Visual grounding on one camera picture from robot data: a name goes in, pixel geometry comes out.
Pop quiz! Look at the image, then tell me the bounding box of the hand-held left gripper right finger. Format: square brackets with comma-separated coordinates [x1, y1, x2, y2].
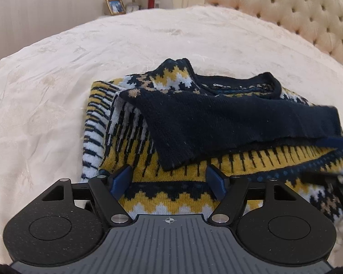
[205, 165, 300, 227]

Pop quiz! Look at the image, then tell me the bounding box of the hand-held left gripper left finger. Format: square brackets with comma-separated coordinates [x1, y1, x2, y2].
[42, 164, 134, 227]

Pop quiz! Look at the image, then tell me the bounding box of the patterned knit sweater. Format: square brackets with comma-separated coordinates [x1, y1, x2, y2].
[81, 58, 343, 224]

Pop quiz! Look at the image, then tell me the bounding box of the cream bedspread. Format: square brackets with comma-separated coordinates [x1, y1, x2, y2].
[0, 4, 343, 266]

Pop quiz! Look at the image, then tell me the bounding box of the cream tufted headboard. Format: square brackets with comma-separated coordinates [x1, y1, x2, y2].
[204, 0, 343, 72]

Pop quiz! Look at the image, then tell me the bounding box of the white nightstand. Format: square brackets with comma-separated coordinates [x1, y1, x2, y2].
[125, 5, 161, 15]

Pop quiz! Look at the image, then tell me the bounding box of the gold picture frame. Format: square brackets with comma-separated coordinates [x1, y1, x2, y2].
[105, 0, 126, 16]

